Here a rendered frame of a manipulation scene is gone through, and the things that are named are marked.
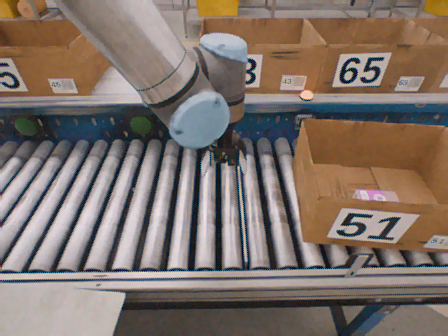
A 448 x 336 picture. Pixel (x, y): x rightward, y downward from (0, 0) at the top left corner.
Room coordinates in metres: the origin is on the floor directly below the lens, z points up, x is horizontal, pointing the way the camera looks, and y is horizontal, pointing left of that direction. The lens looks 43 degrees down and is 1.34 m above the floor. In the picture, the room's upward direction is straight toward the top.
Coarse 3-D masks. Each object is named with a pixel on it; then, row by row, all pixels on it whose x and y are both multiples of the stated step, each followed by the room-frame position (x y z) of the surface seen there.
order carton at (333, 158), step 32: (320, 128) 0.64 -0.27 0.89; (352, 128) 0.64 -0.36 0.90; (384, 128) 0.63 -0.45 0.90; (416, 128) 0.62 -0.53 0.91; (320, 160) 0.64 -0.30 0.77; (352, 160) 0.63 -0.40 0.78; (384, 160) 0.62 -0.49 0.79; (416, 160) 0.62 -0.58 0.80; (320, 192) 0.52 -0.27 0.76; (352, 192) 0.52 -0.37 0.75; (416, 192) 0.52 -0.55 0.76; (320, 224) 0.36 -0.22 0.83; (416, 224) 0.34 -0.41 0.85
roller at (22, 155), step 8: (24, 144) 0.75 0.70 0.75; (32, 144) 0.76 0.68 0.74; (16, 152) 0.71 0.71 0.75; (24, 152) 0.72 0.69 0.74; (32, 152) 0.74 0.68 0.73; (16, 160) 0.67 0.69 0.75; (24, 160) 0.69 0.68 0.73; (8, 168) 0.63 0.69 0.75; (16, 168) 0.64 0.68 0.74; (0, 176) 0.59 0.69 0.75; (8, 176) 0.60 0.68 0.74; (0, 184) 0.57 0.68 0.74; (8, 184) 0.58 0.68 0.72; (0, 192) 0.54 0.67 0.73
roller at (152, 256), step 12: (168, 144) 0.75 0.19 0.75; (168, 156) 0.69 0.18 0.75; (168, 168) 0.63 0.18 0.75; (168, 180) 0.58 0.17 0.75; (156, 192) 0.53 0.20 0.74; (168, 192) 0.53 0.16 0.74; (156, 204) 0.48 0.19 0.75; (168, 204) 0.49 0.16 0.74; (156, 216) 0.44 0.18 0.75; (168, 216) 0.46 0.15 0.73; (156, 228) 0.40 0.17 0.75; (156, 240) 0.37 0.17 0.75; (144, 252) 0.34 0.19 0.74; (156, 252) 0.34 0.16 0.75; (144, 264) 0.31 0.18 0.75; (156, 264) 0.31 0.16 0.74
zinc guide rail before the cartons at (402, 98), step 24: (48, 96) 0.84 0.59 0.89; (72, 96) 0.84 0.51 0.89; (96, 96) 0.83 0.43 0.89; (120, 96) 0.83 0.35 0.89; (264, 96) 0.83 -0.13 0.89; (288, 96) 0.83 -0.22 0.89; (336, 96) 0.83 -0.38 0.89; (360, 96) 0.83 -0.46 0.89; (384, 96) 0.84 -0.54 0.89; (408, 96) 0.84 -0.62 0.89; (432, 96) 0.84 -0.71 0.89
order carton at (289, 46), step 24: (216, 24) 1.14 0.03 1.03; (240, 24) 1.14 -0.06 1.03; (264, 24) 1.14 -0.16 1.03; (288, 24) 1.15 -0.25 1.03; (264, 48) 0.85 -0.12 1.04; (288, 48) 0.86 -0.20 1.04; (312, 48) 0.86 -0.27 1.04; (264, 72) 0.86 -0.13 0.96; (288, 72) 0.86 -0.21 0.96; (312, 72) 0.86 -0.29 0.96
